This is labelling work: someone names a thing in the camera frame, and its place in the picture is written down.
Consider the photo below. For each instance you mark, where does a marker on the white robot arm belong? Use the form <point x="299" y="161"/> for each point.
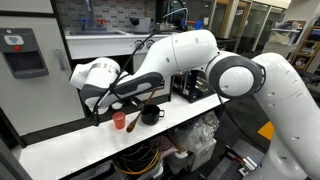
<point x="186" y="50"/>

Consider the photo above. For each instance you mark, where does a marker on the black frame 3D printer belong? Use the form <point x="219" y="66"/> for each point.
<point x="190" y="88"/>

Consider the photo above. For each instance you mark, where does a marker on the grey toy coffee maker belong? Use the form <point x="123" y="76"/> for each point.
<point x="141" y="26"/>

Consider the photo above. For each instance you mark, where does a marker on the grey stove knob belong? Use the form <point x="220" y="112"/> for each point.
<point x="149" y="42"/>
<point x="138" y="45"/>

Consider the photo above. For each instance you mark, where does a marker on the thin wooden stick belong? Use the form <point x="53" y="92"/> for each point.
<point x="140" y="113"/>

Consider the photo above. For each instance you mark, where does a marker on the pink bag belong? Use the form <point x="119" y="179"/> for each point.
<point x="165" y="146"/>

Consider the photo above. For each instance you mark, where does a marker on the clear plastic bag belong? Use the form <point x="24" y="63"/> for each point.
<point x="196" y="133"/>

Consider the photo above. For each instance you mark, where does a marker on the white plastic container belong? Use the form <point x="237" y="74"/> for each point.
<point x="190" y="160"/>

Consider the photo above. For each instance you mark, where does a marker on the silver pot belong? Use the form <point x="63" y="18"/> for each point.
<point x="163" y="27"/>

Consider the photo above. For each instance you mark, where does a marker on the white cabinet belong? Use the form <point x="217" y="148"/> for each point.
<point x="276" y="48"/>

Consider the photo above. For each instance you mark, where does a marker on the toy kitchen sink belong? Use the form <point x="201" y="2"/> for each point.
<point x="96" y="33"/>

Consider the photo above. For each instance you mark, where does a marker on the white toy fridge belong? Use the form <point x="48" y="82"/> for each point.
<point x="36" y="100"/>

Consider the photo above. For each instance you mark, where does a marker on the clear plastic storage bin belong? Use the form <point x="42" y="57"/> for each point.
<point x="156" y="173"/>

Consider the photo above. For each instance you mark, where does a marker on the grey toy faucet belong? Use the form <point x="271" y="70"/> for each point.
<point x="90" y="13"/>

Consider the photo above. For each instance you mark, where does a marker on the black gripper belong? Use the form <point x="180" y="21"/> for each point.
<point x="133" y="101"/>

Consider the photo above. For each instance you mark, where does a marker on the grey fridge water dispenser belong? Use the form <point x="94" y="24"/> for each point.
<point x="23" y="66"/>

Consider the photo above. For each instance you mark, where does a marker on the red plastic cup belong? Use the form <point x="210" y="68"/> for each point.
<point x="119" y="120"/>

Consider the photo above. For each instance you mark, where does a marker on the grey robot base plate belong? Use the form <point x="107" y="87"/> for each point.
<point x="233" y="166"/>

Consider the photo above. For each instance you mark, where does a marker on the black bench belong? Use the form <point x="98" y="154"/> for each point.
<point x="311" y="78"/>

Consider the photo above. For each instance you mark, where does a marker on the wooden shelf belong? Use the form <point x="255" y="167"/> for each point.
<point x="292" y="53"/>

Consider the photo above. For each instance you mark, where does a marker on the blue plastic container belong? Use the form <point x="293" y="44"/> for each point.
<point x="198" y="25"/>

